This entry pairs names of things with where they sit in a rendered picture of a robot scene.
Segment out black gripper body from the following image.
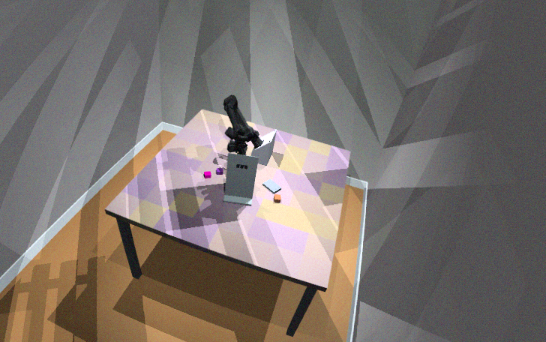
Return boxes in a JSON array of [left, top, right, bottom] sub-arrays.
[[236, 136, 248, 155]]

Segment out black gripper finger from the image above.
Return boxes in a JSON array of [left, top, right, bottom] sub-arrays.
[[237, 144, 248, 155]]

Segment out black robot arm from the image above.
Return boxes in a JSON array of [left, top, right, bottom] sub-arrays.
[[223, 94, 264, 153]]

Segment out grey panel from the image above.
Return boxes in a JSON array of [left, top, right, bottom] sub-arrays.
[[223, 153, 259, 206]]

